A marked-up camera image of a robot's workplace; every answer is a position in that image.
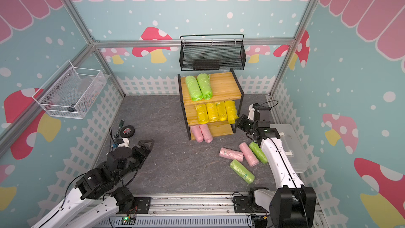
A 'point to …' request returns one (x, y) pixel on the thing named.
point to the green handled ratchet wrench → (116, 135)
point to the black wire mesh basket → (212, 53)
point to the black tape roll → (127, 131)
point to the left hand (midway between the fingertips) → (153, 149)
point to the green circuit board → (127, 220)
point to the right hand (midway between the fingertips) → (235, 119)
